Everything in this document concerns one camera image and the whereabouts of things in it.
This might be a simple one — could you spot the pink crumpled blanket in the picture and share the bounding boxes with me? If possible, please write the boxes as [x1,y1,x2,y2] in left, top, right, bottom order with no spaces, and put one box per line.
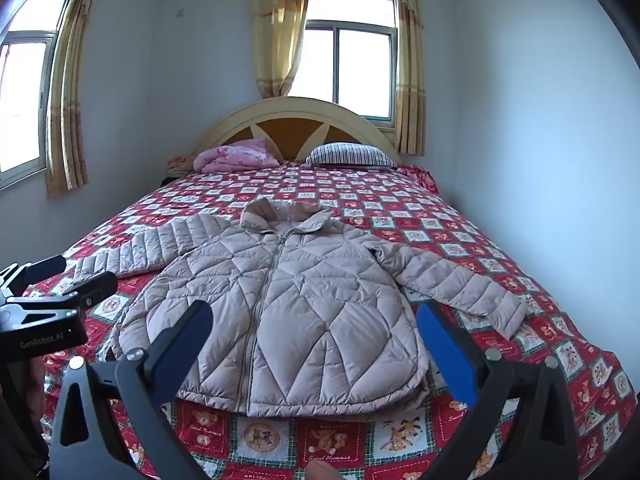
[192,140,281,173]

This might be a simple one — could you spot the person's right hand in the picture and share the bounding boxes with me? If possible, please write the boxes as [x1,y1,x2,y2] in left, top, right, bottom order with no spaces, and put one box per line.
[305,461,346,480]

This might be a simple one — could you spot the cream wooden headboard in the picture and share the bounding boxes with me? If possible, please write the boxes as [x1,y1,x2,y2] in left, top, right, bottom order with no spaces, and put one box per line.
[192,96,401,166]

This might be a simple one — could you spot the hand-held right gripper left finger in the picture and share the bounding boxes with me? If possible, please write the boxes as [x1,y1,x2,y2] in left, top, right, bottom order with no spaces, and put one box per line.
[50,301,214,480]

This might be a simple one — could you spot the white-framed window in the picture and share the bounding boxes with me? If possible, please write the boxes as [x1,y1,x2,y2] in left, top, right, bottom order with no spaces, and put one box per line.
[287,0,401,130]
[0,0,71,191]

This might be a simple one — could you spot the red checkered printed bed quilt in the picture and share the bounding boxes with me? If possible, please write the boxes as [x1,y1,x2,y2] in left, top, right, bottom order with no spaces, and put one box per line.
[22,162,640,480]

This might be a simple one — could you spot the beige quilted down jacket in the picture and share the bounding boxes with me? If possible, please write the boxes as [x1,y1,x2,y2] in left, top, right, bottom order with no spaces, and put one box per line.
[72,197,528,418]

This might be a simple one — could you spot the striped pillow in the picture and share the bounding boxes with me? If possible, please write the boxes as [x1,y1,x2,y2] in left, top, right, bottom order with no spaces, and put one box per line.
[305,142,401,168]

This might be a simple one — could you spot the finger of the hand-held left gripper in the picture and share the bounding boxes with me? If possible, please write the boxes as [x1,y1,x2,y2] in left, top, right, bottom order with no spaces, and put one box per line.
[22,255,68,283]
[65,271,119,308]

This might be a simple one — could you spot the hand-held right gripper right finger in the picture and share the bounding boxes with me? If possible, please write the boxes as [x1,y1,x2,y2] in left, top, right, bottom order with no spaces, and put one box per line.
[416,302,593,480]

